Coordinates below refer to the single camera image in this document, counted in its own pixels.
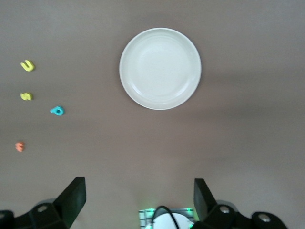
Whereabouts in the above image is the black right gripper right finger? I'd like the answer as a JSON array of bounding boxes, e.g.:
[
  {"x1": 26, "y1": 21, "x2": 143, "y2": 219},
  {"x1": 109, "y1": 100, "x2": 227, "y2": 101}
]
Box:
[{"x1": 190, "y1": 178, "x2": 289, "y2": 229}]

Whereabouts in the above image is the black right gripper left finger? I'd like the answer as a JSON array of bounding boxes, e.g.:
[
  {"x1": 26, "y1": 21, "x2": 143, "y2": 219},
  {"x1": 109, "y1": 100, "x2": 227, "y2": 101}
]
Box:
[{"x1": 0, "y1": 177, "x2": 86, "y2": 229}]

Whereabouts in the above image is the teal foam letter p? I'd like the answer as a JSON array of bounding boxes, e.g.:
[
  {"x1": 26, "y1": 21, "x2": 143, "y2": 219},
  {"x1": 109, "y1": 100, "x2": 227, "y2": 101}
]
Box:
[{"x1": 50, "y1": 106, "x2": 65, "y2": 117}]

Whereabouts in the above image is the yellow foam letter s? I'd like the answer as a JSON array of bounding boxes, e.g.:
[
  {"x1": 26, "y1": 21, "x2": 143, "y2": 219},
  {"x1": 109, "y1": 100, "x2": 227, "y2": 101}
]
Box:
[{"x1": 20, "y1": 92, "x2": 34, "y2": 102}]

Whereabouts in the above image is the yellow foam letter u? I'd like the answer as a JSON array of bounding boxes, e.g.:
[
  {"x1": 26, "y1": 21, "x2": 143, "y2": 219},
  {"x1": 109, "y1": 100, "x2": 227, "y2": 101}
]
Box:
[{"x1": 20, "y1": 60, "x2": 36, "y2": 72}]

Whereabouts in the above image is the beige brown plate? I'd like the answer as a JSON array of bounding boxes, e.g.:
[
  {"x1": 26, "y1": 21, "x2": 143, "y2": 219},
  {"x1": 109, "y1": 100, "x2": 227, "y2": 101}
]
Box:
[{"x1": 119, "y1": 27, "x2": 202, "y2": 111}]

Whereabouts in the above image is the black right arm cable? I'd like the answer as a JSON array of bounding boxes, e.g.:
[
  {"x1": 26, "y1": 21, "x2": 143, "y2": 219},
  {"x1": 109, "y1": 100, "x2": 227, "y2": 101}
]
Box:
[{"x1": 153, "y1": 206, "x2": 182, "y2": 229}]

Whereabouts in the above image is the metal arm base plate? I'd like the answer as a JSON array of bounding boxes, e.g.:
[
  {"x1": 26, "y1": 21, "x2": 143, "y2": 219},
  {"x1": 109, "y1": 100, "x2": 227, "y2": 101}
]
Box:
[{"x1": 139, "y1": 208, "x2": 195, "y2": 229}]

